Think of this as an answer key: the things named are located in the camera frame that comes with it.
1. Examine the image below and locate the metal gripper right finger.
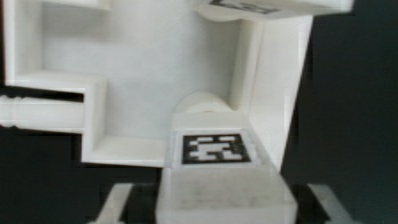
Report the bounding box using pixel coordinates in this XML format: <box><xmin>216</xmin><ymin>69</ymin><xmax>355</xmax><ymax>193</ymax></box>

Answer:
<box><xmin>292</xmin><ymin>184</ymin><xmax>363</xmax><ymax>224</ymax></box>

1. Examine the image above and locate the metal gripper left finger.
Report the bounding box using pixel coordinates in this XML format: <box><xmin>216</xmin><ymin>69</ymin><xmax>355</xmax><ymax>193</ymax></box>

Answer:
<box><xmin>86</xmin><ymin>182</ymin><xmax>157</xmax><ymax>224</ymax></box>

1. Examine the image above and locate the white chair leg block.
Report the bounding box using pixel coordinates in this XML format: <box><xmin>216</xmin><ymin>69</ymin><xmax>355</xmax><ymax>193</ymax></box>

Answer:
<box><xmin>156</xmin><ymin>92</ymin><xmax>298</xmax><ymax>224</ymax></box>

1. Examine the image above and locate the white chair seat tray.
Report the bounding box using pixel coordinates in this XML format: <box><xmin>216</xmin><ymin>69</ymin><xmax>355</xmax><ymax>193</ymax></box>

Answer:
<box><xmin>0</xmin><ymin>0</ymin><xmax>312</xmax><ymax>168</ymax></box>

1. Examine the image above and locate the white chair leg short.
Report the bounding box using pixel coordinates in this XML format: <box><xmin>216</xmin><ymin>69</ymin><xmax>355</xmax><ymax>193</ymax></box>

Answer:
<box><xmin>191</xmin><ymin>0</ymin><xmax>355</xmax><ymax>22</ymax></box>

